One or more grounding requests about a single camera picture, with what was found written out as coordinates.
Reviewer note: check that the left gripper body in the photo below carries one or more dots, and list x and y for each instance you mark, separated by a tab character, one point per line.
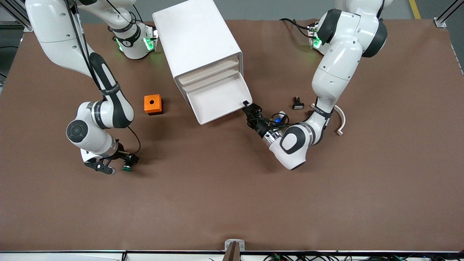
259	125

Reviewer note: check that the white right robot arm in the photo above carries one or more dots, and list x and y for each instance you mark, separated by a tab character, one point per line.
54	32

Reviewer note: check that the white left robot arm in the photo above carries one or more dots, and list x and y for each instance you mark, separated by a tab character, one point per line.
340	61

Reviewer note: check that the black white square switch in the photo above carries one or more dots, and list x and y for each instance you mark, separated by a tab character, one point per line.
298	105

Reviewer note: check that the orange push button enclosure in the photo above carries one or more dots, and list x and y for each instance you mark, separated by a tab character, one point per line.
152	103

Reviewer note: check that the white curved plastic bracket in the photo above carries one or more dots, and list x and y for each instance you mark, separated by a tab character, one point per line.
343	121

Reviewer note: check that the grey metal table bracket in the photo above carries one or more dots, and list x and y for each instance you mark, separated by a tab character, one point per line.
227	245

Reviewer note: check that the dark support post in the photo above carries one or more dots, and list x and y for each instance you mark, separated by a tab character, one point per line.
232	255

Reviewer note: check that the aluminium frame profile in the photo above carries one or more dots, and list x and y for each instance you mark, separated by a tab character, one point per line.
439	23
29	27

